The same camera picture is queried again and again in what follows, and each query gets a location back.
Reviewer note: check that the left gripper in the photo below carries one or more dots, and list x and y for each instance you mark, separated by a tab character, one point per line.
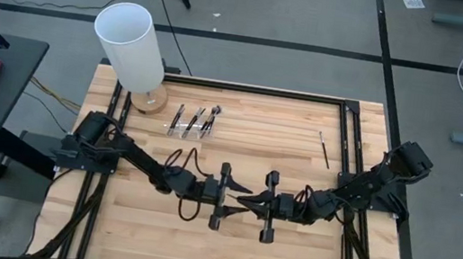
220	196

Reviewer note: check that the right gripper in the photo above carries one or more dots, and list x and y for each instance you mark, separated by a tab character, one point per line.
271	205

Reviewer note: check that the fluffy head makeup brush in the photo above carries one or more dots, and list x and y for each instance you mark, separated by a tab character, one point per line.
216	110

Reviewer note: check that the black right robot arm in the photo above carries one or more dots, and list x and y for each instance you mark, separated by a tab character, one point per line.
355	188

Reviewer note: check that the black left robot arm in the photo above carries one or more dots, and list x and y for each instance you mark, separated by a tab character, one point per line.
141	160

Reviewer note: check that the clear acrylic brush organizer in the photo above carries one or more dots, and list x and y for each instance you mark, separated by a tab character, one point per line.
212	136

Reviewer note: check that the white shade wooden base lamp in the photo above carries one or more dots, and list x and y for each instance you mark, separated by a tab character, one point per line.
130	42

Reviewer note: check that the black desk base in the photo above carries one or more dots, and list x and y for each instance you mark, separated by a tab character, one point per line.
23	155

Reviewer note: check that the white paper label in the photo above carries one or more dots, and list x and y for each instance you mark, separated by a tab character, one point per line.
413	2

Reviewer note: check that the black metal table frame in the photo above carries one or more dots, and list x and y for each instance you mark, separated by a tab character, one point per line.
264	92

